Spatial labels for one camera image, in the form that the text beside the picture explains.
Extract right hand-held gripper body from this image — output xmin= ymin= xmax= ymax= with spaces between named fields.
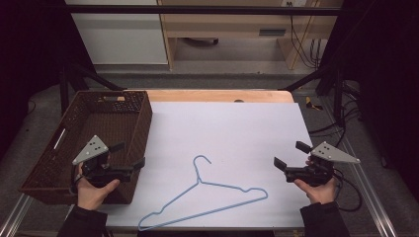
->
xmin=284 ymin=141 xmax=362 ymax=188

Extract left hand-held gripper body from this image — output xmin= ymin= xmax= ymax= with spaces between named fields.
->
xmin=71 ymin=134 xmax=135 ymax=190

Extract person's right hand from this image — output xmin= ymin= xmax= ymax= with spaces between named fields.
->
xmin=293 ymin=157 xmax=339 ymax=205

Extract person's left hand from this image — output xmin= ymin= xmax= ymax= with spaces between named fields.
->
xmin=75 ymin=162 xmax=121 ymax=211

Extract brown woven basket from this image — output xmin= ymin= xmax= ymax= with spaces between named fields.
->
xmin=18 ymin=90 xmax=154 ymax=206

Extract yellow and black tool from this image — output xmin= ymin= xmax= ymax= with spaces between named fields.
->
xmin=304 ymin=96 xmax=324 ymax=112

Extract white table sheet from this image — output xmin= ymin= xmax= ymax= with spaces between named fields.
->
xmin=98 ymin=101 xmax=313 ymax=229

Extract white cabinet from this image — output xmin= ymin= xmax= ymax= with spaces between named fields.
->
xmin=64 ymin=0 xmax=169 ymax=66

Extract black curtain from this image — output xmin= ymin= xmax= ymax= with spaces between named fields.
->
xmin=0 ymin=0 xmax=97 ymax=162
xmin=317 ymin=0 xmax=419 ymax=201

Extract dark object under desk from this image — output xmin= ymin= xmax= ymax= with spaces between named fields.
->
xmin=182 ymin=37 xmax=220 ymax=46

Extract light wooden desk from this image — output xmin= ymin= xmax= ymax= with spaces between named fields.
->
xmin=156 ymin=0 xmax=344 ymax=71

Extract black floor cables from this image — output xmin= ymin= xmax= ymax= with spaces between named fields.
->
xmin=307 ymin=80 xmax=364 ymax=149

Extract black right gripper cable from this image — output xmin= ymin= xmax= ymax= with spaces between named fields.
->
xmin=332 ymin=167 xmax=363 ymax=213

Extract aluminium rail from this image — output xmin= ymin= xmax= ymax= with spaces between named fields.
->
xmin=0 ymin=193 xmax=35 ymax=237
xmin=319 ymin=98 xmax=399 ymax=237

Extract blue wire hanger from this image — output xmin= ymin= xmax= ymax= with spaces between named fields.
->
xmin=137 ymin=154 xmax=270 ymax=232

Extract black frame strut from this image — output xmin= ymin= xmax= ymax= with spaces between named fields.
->
xmin=282 ymin=63 xmax=348 ymax=126
xmin=58 ymin=61 xmax=126 ymax=115

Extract black hanging cables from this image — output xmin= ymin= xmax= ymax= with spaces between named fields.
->
xmin=286 ymin=1 xmax=327 ymax=70

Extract grey desk handle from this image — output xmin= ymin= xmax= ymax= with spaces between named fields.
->
xmin=258 ymin=28 xmax=288 ymax=38

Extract black horizontal frame bar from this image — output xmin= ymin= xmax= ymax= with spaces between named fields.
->
xmin=63 ymin=4 xmax=344 ymax=17

